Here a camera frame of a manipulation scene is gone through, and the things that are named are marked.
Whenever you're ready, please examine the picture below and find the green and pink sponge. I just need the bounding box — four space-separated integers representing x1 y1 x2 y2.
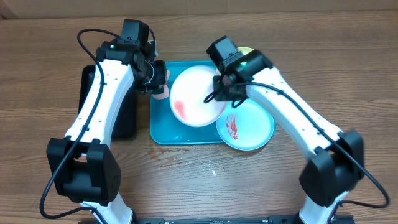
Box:
152 70 170 100

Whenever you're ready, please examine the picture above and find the white plate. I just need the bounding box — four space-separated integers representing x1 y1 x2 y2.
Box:
169 65 227 128

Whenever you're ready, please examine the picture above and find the light blue plate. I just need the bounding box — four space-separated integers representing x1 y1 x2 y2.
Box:
216 99 276 151

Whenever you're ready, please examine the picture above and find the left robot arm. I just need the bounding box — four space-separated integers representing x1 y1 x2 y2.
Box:
40 40 167 223

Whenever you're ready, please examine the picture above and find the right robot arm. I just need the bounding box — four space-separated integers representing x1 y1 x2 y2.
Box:
205 47 365 223

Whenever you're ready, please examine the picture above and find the teal plastic tray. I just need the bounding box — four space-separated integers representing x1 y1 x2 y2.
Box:
150 60 277 146

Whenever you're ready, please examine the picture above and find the black plastic tray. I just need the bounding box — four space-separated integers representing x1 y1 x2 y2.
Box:
78 65 137 140

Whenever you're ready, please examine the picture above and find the yellow-green plate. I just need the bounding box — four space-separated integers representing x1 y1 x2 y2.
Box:
238 47 254 55

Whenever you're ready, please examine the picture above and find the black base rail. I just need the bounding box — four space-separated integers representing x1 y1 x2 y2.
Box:
79 214 355 224

